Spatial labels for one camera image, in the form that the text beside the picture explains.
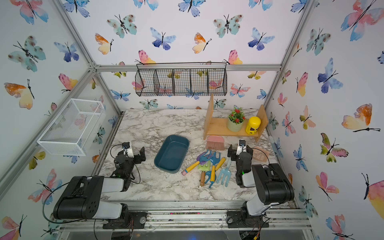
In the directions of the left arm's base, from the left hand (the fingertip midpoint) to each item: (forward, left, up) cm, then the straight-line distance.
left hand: (137, 146), depth 91 cm
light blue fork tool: (-14, -52, -9) cm, 55 cm away
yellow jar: (+9, -70, +7) cm, 71 cm away
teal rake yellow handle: (-3, -43, -8) cm, 44 cm away
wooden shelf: (+15, -50, -1) cm, 53 cm away
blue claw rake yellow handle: (-14, -42, -8) cm, 45 cm away
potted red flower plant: (+11, -59, +9) cm, 61 cm away
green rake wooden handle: (-11, -39, -9) cm, 42 cm away
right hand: (0, -63, 0) cm, 63 cm away
